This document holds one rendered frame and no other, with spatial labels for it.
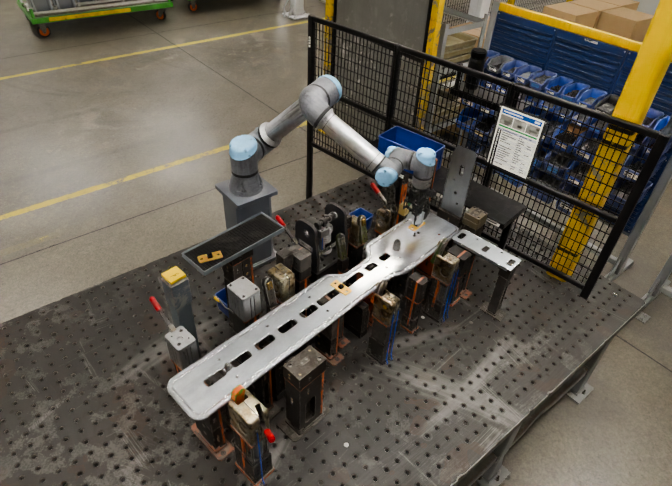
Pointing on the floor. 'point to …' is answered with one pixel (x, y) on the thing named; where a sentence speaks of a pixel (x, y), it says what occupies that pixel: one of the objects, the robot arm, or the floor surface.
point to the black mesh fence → (494, 140)
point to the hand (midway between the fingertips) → (417, 222)
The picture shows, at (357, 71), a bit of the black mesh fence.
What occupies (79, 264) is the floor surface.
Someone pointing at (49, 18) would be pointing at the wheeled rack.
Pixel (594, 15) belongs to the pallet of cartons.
